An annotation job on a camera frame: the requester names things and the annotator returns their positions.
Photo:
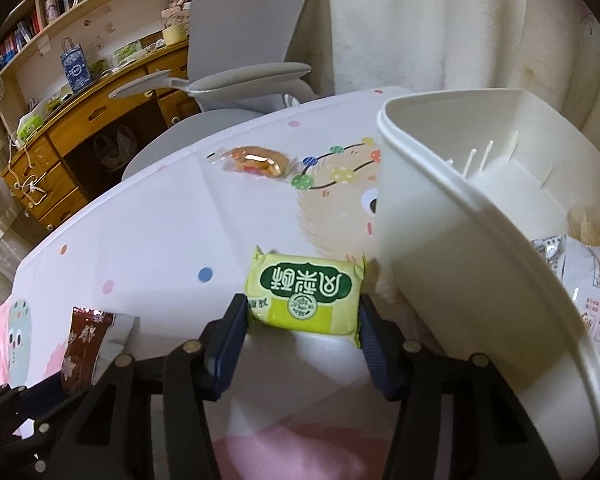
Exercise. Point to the cream mug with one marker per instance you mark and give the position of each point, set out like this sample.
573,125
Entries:
175,35

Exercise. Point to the grey office chair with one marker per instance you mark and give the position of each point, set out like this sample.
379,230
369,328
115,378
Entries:
250,15

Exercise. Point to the green yellow pastry packet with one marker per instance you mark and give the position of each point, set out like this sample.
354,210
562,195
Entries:
305,295

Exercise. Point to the green printed box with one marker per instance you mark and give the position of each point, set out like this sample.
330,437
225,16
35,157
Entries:
127,53

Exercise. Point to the white plastic bag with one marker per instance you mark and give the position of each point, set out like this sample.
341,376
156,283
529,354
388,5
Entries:
115,149

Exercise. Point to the dark red snowflake packet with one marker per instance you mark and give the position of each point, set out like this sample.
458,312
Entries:
87,345

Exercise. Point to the floral gift box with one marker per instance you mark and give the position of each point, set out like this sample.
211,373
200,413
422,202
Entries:
175,17

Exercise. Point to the wooden desk with drawers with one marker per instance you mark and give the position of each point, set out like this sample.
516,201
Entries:
80,120

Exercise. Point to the orange glossy snack packet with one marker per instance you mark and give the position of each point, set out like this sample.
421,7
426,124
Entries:
255,160

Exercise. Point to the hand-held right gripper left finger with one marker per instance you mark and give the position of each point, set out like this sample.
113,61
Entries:
227,355

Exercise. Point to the white plastic storage box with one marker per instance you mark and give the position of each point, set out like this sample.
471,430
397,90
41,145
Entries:
430,220

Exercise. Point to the green tissue box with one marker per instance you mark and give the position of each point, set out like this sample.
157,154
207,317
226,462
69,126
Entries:
30,127

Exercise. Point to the cream floral curtain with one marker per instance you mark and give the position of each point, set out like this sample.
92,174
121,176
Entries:
430,25

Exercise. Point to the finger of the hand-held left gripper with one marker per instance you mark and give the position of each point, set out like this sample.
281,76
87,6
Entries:
30,410

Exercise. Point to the blue paper gift bag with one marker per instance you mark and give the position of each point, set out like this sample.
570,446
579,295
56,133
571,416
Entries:
76,70

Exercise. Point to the wooden bookshelf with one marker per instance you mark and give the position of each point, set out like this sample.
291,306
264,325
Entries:
105,25

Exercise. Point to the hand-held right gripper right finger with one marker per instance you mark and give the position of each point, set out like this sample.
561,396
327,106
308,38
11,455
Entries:
375,355

